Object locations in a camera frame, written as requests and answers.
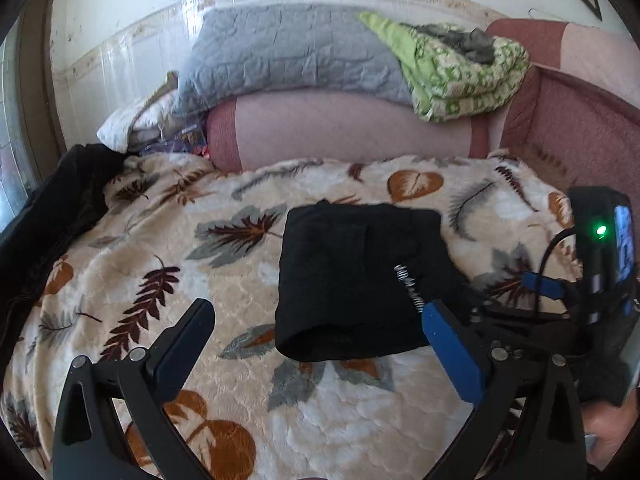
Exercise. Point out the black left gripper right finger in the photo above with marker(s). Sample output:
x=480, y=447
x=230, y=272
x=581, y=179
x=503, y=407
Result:
x=548, y=440

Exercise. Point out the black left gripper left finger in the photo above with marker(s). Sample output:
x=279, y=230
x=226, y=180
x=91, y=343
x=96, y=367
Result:
x=88, y=440

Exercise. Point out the black pants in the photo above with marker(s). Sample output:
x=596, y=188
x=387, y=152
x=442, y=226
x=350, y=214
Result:
x=354, y=280

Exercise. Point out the person's right hand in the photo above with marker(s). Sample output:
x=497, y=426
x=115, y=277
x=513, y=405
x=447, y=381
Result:
x=611, y=425

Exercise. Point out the pink maroon bed sheet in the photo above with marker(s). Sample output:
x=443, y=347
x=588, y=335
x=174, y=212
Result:
x=575, y=121

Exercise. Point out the leaf pattern plush blanket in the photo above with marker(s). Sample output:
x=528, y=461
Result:
x=176, y=229

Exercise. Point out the black garment at bed edge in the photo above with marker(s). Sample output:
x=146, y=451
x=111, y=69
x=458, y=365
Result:
x=66, y=205

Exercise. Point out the stained glass window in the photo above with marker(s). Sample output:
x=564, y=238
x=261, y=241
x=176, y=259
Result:
x=18, y=175

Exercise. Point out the green white folded blanket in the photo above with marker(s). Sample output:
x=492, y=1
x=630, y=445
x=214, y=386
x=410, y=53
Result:
x=443, y=84

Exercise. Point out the white pillow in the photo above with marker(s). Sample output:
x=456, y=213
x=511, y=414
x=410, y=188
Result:
x=147, y=120

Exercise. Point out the dark grey cloth on blanket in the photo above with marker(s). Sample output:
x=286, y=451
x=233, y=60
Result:
x=475, y=45

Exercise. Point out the grey quilted pillow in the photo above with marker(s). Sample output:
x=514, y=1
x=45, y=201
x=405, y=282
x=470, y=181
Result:
x=286, y=46

